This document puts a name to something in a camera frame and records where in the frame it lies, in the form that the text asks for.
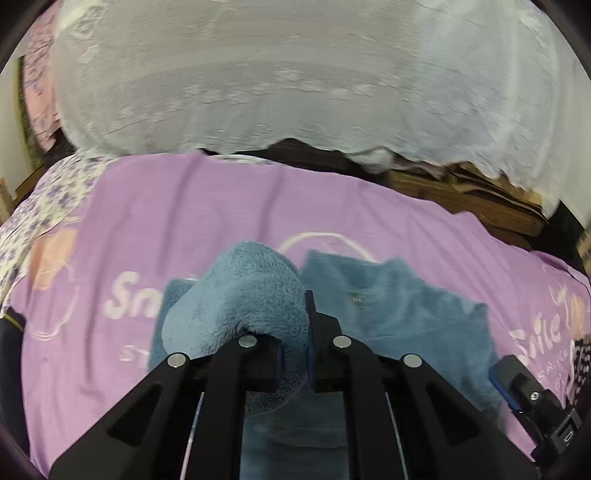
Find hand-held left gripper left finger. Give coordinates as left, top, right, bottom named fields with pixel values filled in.
left=48, top=335, right=283, bottom=480

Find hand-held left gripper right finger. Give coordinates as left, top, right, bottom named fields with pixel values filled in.
left=304, top=289, right=542, bottom=480

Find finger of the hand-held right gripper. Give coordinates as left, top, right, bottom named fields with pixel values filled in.
left=490, top=354, right=555, bottom=416

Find blue fleece garment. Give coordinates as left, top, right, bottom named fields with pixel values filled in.
left=147, top=240, right=509, bottom=480

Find dark patterned cloth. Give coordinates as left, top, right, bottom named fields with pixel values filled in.
left=566, top=337, right=591, bottom=408

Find purple printed blanket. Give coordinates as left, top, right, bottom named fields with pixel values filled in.
left=8, top=151, right=591, bottom=480

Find brown cardboard sheets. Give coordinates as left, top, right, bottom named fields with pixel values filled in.
left=444, top=161, right=550, bottom=237

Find white lace curtain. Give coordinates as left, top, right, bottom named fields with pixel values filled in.
left=48, top=0, right=588, bottom=220

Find white purple floral sheet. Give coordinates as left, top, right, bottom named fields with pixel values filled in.
left=0, top=154, right=117, bottom=306

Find pink floral cloth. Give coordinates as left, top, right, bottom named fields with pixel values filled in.
left=21, top=0, right=66, bottom=151

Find dark wooden bed frame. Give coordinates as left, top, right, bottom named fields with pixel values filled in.
left=199, top=137, right=536, bottom=251

